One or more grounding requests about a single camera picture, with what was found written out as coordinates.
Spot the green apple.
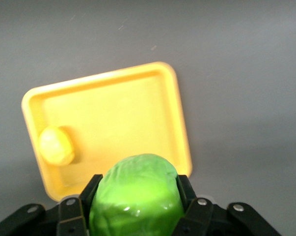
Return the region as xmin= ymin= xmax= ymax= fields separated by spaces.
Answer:
xmin=88 ymin=153 xmax=185 ymax=236

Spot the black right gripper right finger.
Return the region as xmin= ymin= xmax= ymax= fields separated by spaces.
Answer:
xmin=172 ymin=175 xmax=214 ymax=236

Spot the yellow rectangular tray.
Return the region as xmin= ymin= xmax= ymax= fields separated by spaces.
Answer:
xmin=21 ymin=61 xmax=193 ymax=202

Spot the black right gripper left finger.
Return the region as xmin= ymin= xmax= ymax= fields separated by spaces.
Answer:
xmin=58 ymin=174 xmax=103 ymax=236

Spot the yellow potato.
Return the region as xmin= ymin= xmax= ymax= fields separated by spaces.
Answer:
xmin=38 ymin=125 xmax=76 ymax=166

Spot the dark gray table mat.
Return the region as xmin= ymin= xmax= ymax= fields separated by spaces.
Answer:
xmin=0 ymin=0 xmax=296 ymax=236

